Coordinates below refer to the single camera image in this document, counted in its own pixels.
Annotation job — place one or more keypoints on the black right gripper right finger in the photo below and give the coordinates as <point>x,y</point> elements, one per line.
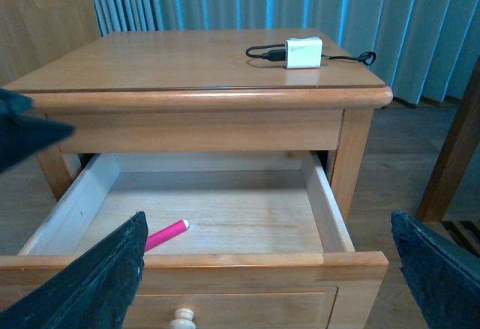
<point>442,276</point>

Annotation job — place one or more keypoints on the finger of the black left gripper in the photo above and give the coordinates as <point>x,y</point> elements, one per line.
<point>23,135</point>

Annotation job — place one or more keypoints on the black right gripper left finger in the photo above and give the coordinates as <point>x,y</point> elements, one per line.
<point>93,291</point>

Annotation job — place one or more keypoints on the pink marker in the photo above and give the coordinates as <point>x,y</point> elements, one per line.
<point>166,234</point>

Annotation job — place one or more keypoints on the wooden drawer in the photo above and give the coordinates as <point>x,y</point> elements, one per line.
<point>267,246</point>

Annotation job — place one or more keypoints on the light wooden cabinet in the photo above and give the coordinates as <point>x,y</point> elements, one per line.
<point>37,32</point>

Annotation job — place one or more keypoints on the dark wooden furniture leg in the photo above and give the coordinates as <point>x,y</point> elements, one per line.
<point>455,156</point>

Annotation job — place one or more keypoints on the grey pleated curtain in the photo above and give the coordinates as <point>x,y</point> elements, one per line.
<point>426,49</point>

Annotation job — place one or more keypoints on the white charger block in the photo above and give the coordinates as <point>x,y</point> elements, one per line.
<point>304,53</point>

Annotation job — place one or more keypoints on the wooden nightstand frame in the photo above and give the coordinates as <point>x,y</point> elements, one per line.
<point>157,91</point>

